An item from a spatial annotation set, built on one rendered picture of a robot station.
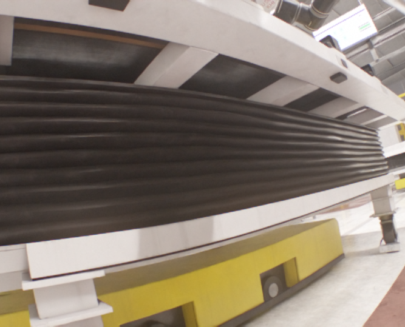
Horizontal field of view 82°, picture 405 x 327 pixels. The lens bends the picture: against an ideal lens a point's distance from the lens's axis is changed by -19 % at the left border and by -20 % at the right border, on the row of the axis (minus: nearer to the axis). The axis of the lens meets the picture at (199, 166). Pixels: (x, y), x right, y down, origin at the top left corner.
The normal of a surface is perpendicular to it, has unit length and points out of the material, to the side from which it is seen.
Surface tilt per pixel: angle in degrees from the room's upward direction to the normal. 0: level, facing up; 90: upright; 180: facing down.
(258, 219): 90
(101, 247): 90
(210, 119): 147
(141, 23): 180
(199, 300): 90
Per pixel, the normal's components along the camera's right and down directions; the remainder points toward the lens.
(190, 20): 0.18, 0.97
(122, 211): 0.52, 0.64
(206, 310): 0.58, -0.25
